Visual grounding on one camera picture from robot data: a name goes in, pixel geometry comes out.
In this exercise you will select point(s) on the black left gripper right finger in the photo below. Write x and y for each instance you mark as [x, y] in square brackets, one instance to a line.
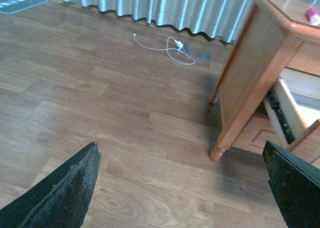
[295, 186]

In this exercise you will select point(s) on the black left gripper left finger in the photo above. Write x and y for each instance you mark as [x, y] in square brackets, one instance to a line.
[61, 199]

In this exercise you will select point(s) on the wooden top drawer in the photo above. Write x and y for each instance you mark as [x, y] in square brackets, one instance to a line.
[293, 106]

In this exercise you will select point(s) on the wooden drawer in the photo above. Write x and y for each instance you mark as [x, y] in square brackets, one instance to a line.
[260, 129]
[293, 106]

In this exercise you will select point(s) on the wooden lower drawer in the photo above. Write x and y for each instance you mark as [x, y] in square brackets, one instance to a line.
[260, 129]

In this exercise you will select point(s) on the wooden nightstand cabinet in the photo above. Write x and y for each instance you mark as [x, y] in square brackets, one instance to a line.
[276, 36]

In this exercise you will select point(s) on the closed floor socket plate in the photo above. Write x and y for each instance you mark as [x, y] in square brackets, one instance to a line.
[203, 56]

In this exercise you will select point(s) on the open floor socket box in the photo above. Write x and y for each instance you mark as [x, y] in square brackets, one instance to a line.
[183, 49]

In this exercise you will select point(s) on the white charger plug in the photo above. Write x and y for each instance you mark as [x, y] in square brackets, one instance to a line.
[179, 44]

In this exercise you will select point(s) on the grey pleated curtain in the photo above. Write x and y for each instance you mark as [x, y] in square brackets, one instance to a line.
[218, 19]

